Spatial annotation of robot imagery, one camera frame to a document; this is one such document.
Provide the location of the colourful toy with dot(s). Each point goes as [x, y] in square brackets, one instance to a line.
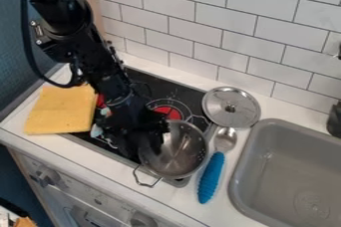
[102, 111]

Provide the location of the silver lid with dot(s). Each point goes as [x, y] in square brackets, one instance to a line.
[231, 107]

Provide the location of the toy sink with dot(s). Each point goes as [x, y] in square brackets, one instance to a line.
[288, 178]

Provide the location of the silver pot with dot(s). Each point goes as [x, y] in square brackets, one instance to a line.
[184, 151]

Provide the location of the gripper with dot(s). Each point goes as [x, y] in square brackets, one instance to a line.
[126, 121]

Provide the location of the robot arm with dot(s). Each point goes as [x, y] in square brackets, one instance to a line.
[66, 22]

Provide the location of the toy stove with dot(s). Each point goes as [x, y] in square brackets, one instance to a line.
[175, 100]

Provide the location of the yellow cloth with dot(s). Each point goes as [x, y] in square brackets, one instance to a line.
[60, 110]

